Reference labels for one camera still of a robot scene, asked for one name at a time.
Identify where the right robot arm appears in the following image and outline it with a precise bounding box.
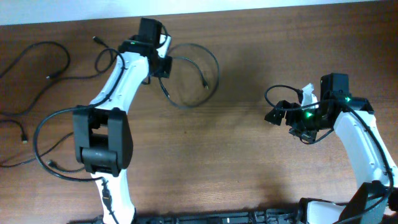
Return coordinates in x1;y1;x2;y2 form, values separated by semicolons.
264;73;397;223

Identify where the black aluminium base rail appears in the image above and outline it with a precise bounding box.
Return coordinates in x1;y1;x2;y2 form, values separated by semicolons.
67;208;302;224

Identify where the thin black cable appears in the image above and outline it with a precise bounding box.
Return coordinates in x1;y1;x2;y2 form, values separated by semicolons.
0;119;86;174

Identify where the black usb cable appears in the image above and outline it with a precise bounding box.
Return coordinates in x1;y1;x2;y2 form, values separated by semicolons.
141;42;221;110

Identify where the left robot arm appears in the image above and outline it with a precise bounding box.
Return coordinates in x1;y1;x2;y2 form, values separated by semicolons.
73;18;172;223

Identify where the right camera black cable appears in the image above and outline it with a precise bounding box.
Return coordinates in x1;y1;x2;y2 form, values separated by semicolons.
264;84;395;224

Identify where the left camera black cable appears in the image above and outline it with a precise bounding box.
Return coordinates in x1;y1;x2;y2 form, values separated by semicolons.
32;48;127;224

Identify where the camera black cable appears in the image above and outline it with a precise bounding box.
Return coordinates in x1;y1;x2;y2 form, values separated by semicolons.
32;48;127;224
264;84;395;224

